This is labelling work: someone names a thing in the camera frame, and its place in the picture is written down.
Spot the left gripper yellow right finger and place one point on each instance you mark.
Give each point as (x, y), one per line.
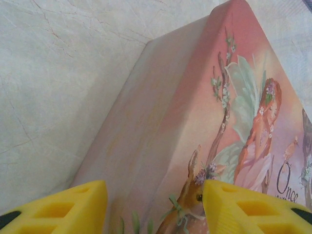
(256, 214)

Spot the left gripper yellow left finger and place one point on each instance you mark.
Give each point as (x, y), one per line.
(61, 212)

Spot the pink fairy storybook box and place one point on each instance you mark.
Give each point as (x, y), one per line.
(195, 97)

